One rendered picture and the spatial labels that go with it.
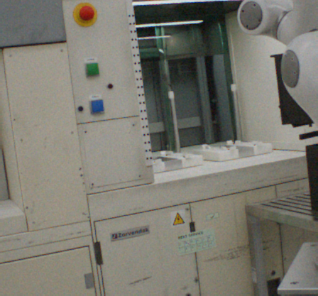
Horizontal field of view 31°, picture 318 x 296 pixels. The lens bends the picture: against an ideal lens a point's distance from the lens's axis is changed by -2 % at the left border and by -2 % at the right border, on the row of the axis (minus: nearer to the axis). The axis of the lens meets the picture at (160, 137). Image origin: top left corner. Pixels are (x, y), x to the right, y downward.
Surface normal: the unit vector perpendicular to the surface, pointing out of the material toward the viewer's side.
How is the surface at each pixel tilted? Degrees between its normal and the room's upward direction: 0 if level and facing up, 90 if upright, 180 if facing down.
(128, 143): 90
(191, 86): 90
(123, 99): 90
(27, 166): 90
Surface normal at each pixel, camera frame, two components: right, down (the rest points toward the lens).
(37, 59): 0.37, 0.02
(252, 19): -0.72, 0.14
